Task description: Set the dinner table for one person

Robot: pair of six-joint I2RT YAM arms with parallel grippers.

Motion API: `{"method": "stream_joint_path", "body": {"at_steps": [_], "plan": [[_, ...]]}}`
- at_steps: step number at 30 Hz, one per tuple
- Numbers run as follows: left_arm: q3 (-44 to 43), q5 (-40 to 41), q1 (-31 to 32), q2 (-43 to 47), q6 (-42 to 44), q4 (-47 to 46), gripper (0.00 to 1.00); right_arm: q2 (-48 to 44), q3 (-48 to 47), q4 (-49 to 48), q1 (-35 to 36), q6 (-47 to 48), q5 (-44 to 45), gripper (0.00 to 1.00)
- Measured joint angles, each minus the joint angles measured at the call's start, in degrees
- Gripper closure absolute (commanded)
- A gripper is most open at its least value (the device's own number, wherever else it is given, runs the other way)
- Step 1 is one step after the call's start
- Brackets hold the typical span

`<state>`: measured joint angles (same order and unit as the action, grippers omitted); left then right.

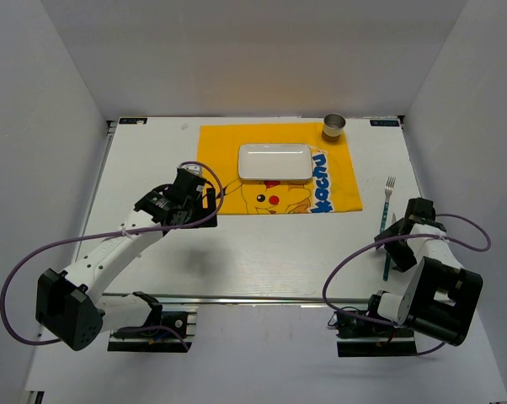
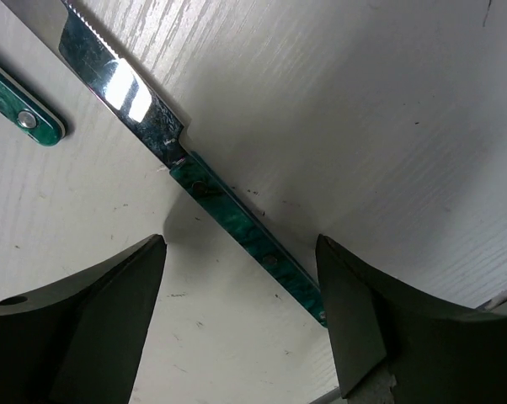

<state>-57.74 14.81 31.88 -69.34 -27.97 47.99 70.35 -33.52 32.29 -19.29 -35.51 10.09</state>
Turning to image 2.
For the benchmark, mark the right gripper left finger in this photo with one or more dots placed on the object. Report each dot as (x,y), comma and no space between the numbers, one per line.
(80,339)

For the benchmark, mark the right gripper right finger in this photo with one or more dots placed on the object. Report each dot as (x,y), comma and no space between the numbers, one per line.
(393,343)

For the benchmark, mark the fork with teal handle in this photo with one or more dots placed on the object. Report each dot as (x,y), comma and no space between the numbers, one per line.
(28,111)

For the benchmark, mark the knife with teal handle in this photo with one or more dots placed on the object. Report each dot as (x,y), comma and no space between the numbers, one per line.
(118,85)

